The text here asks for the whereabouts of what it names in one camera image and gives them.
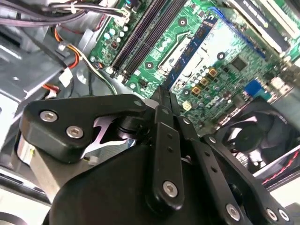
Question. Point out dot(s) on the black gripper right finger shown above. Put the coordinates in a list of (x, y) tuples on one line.
[(211, 161)]

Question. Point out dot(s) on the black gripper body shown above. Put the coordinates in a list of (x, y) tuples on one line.
[(105, 194)]

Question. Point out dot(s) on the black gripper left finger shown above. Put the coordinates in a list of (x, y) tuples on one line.
[(58, 131)]

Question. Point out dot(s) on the blue RAM stick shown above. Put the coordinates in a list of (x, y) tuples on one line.
[(188, 55)]

